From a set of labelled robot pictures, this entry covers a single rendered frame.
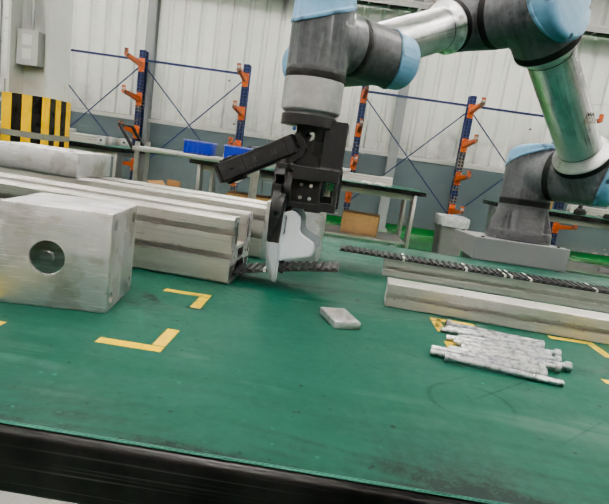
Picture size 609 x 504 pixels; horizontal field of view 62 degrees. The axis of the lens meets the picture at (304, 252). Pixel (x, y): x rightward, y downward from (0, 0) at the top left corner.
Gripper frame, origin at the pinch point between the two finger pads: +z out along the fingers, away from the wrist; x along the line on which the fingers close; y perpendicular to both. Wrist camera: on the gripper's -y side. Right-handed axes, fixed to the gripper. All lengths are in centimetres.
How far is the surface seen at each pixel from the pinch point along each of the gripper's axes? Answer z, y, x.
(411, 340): 2.2, 17.8, -14.0
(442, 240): 52, 98, 502
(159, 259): 0.3, -13.8, -5.1
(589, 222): 9, 237, 488
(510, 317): 1.1, 30.9, -1.3
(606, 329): 0.4, 42.0, -2.0
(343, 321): 1.4, 10.5, -14.2
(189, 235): -3.4, -10.2, -5.1
